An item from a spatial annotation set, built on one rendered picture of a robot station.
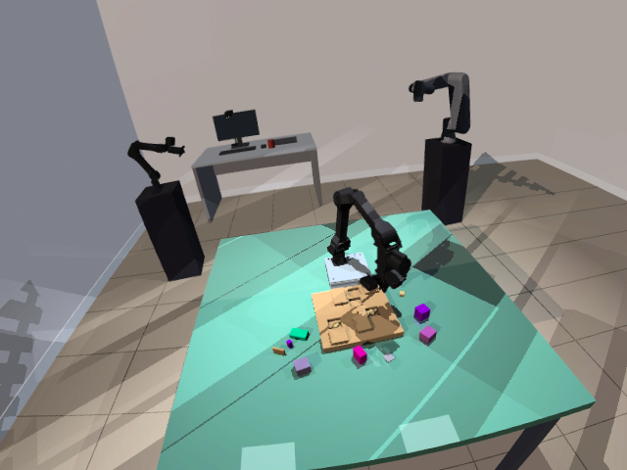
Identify green rectangular block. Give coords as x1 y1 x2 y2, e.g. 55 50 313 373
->
290 328 309 340

